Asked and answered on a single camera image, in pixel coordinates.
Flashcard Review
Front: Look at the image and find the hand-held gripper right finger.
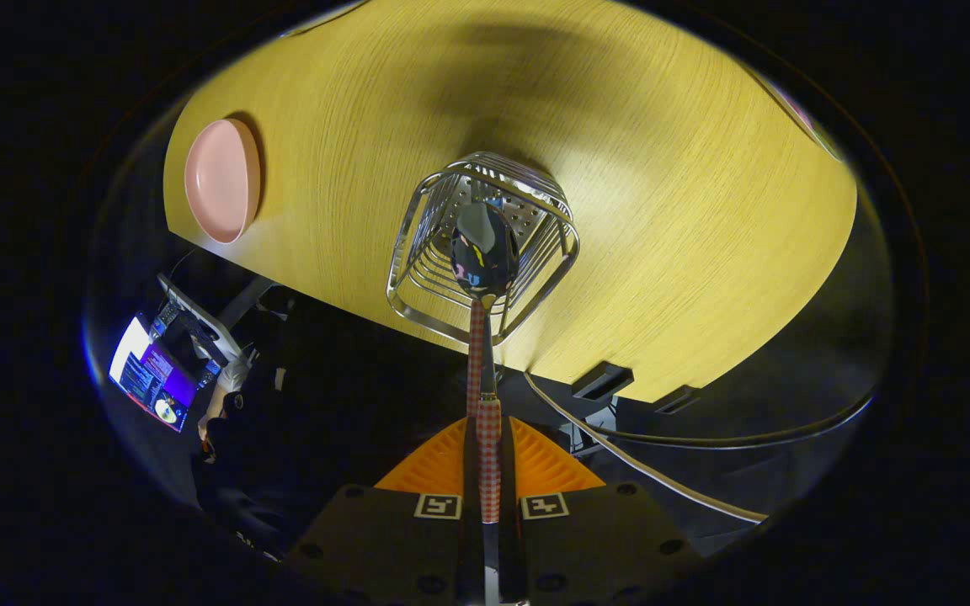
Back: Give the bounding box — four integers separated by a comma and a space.
502, 416, 701, 605

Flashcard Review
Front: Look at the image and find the pink plate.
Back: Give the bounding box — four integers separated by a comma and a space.
184, 118, 262, 245

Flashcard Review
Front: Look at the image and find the laptop computer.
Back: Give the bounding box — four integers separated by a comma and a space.
108, 274, 242, 434

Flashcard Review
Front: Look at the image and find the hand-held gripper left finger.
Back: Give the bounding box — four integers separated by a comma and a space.
285, 417, 484, 603

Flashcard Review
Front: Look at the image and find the fork with checked handle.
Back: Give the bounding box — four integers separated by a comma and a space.
468, 299, 488, 417

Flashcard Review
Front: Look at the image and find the metal wire cutlery basket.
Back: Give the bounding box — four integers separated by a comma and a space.
386, 151, 580, 346

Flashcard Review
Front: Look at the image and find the black table bracket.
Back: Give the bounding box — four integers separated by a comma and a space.
653, 385, 701, 413
571, 362, 635, 401

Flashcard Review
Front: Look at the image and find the white cable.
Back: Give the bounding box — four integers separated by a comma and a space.
523, 370, 768, 523

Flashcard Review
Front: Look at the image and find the spoon with checked handle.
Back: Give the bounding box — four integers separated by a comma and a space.
450, 200, 521, 524

